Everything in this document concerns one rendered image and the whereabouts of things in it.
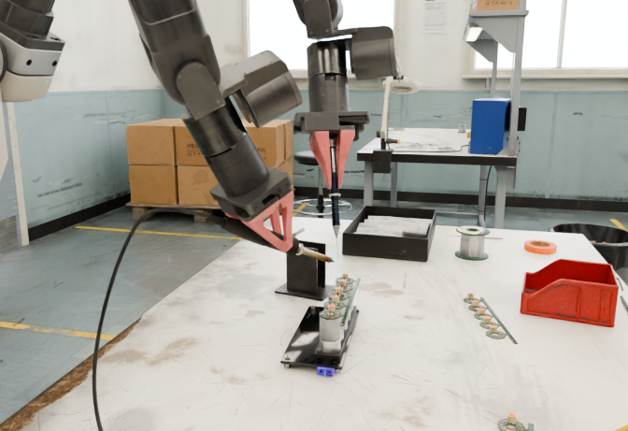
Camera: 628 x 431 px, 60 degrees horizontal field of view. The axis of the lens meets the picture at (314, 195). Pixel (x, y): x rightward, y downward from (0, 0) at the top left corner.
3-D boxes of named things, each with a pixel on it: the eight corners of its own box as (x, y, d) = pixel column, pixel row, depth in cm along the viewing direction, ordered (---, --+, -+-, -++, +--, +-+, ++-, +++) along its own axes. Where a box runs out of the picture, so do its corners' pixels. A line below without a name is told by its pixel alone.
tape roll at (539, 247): (563, 252, 106) (563, 246, 105) (538, 255, 104) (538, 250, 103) (541, 244, 111) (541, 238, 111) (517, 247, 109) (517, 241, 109)
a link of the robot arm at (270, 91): (149, 46, 58) (169, 75, 52) (244, -4, 60) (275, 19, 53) (199, 132, 66) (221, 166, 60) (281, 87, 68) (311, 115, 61)
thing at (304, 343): (341, 376, 62) (341, 366, 61) (279, 368, 63) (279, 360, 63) (359, 317, 77) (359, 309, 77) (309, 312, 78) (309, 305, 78)
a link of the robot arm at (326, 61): (310, 51, 82) (302, 35, 76) (356, 45, 81) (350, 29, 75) (312, 95, 81) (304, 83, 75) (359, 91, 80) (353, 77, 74)
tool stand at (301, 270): (306, 305, 90) (271, 248, 91) (352, 280, 86) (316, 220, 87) (290, 319, 85) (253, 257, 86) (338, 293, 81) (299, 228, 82)
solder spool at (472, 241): (467, 262, 100) (469, 235, 99) (448, 252, 106) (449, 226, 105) (495, 258, 102) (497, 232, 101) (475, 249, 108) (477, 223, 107)
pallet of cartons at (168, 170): (126, 219, 429) (120, 125, 414) (167, 198, 506) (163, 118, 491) (277, 224, 412) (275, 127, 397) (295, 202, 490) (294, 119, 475)
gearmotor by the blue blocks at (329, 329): (317, 358, 63) (317, 316, 62) (321, 348, 65) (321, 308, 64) (338, 360, 62) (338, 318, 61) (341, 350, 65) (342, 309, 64)
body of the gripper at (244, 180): (255, 174, 71) (228, 124, 67) (297, 186, 62) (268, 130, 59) (215, 203, 68) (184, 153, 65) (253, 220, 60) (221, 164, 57)
